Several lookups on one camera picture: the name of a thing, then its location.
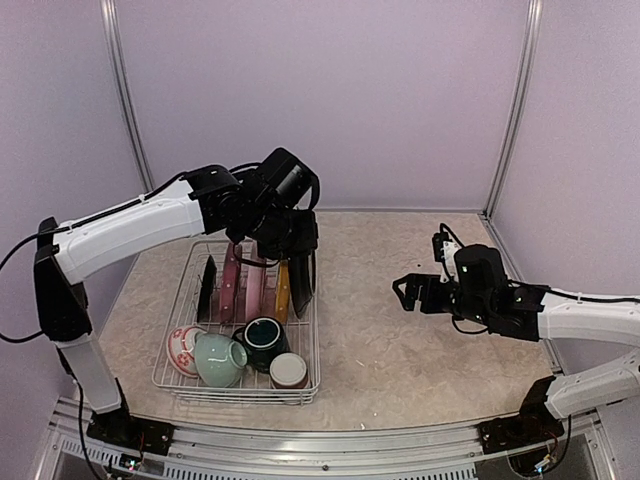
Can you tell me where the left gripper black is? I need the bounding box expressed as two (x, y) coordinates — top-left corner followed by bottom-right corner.
(245, 200), (319, 259)

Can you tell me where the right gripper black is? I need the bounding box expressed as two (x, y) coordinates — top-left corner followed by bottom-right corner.
(394, 272), (493, 326)

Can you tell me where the light pink plate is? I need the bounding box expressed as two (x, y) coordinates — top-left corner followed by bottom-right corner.
(245, 242), (266, 322)

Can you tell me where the black striped rim plate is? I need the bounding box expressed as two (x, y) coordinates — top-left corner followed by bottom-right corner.
(289, 252), (316, 319)

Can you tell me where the yellow polka dot plate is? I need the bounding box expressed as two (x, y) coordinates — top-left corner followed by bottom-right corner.
(274, 261), (290, 325)

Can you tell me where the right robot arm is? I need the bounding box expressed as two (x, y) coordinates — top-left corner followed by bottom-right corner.
(392, 241), (639, 444)

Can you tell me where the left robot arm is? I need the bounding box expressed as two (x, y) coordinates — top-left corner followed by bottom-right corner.
(33, 147), (320, 445)

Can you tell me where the dark pink dotted plate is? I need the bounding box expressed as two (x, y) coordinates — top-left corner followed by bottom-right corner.
(219, 243), (242, 324)

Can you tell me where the small black plate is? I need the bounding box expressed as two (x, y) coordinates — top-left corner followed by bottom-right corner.
(196, 255), (217, 323)

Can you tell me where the dark green mug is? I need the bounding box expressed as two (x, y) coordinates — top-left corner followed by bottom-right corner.
(231, 317), (291, 374)

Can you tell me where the brown cup white base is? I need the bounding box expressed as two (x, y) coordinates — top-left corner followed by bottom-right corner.
(269, 353), (309, 389)

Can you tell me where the light green ceramic bowl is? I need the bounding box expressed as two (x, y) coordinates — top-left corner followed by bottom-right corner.
(195, 333), (248, 388)

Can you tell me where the red patterned white bowl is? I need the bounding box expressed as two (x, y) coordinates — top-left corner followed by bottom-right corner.
(165, 325), (206, 378)

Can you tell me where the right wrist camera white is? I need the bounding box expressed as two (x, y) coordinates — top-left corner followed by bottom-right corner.
(432, 223), (464, 282)

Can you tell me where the white wire dish rack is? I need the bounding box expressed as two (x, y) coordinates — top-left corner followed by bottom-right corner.
(152, 240), (321, 405)

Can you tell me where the aluminium front rail frame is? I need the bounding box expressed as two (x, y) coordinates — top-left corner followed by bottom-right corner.
(27, 398), (619, 479)

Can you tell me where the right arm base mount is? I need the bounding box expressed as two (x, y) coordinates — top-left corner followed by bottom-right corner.
(477, 414), (565, 455)

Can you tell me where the right aluminium corner post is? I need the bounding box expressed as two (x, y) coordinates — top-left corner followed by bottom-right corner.
(483, 0), (544, 223)

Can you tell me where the aluminium corner post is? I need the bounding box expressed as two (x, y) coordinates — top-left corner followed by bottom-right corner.
(483, 0), (544, 223)
(100, 0), (155, 192)

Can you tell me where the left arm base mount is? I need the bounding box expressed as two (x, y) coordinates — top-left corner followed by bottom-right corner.
(87, 413), (175, 456)

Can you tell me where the left aluminium corner post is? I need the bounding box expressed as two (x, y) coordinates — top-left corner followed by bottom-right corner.
(100, 0), (155, 192)

